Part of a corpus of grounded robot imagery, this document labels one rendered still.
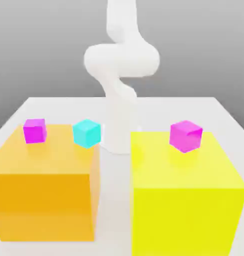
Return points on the large yellow box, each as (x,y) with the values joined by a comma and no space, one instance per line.
(185,210)

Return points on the small cyan cube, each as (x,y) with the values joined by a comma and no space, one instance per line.
(86,134)

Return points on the large orange box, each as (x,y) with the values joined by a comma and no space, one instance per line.
(42,192)

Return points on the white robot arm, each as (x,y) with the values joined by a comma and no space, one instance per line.
(121,60)

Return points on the small pink cube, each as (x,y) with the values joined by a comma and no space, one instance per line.
(185,137)

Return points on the small purple cube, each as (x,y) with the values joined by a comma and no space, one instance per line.
(35,132)

